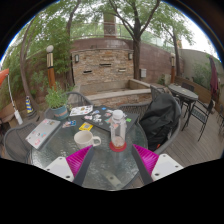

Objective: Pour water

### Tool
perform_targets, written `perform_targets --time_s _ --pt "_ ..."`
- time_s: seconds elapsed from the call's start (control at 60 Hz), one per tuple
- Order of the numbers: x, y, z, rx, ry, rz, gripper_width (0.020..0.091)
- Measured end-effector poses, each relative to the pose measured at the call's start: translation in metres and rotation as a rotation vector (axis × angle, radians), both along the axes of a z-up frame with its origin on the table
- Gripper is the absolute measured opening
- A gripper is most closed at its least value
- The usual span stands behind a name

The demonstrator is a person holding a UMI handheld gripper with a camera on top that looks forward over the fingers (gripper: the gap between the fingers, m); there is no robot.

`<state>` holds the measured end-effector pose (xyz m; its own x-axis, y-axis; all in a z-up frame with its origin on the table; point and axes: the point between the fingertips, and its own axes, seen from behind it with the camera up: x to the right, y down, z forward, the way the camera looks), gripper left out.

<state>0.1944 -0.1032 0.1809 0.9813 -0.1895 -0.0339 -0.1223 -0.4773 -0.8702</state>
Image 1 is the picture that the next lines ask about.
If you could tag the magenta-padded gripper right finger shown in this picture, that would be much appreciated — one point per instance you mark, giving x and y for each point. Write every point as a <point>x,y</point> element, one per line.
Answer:
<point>166,166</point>

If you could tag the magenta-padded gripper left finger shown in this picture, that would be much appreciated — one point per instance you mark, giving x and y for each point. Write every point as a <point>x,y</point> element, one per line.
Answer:
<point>60,168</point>

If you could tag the clear bottle with white cap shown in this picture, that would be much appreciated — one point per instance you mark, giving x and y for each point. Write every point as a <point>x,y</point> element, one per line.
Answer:
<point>118,130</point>

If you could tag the cream ceramic mug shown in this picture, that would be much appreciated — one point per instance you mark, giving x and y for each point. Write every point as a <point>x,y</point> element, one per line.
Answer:
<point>83,138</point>

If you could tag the silver laptop with stickers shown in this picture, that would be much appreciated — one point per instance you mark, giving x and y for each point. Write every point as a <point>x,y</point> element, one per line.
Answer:
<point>41,133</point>

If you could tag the small colourful sticker card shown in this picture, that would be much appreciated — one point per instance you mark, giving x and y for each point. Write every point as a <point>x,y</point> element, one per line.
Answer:
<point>69,124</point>

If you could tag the black jacket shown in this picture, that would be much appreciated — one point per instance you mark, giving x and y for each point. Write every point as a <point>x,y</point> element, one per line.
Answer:
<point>160,120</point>

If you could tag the yellow card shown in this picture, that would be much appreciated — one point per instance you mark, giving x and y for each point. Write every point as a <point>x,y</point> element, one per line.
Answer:
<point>86,126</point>

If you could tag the flat round red coaster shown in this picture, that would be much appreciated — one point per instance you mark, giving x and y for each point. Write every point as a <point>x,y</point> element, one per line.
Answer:
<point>113,149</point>

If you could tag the white sticker sheet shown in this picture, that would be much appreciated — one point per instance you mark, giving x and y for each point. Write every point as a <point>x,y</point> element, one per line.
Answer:
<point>81,110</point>

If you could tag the black metal patio chair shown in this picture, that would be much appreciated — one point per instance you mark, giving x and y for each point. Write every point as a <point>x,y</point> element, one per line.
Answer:
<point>201,115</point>

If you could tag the black laptop with stickers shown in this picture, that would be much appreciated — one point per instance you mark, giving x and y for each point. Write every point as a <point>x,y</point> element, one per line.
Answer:
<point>100,118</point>

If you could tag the green plant in teal pot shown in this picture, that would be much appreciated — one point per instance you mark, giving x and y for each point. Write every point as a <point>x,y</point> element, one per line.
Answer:
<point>56,98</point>

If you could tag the round dark patio table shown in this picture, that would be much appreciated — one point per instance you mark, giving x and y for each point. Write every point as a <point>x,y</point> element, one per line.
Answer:
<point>182,92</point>

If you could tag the closed dark red umbrella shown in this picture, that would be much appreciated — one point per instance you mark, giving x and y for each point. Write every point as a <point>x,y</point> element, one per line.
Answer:
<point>214,78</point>

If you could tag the orange patio umbrella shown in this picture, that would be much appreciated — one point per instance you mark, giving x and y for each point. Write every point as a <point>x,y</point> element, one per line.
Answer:
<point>3,76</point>

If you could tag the grey wall utility box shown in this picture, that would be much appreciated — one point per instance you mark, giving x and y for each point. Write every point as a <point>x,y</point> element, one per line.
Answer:
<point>143,73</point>

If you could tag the wooden lamp post, globe light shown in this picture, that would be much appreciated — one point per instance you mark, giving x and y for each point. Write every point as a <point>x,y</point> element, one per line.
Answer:
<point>173,68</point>
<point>51,71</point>

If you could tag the black wall lantern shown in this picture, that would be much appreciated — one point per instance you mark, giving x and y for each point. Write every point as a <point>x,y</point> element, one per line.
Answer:
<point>77,58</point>
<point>130,56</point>

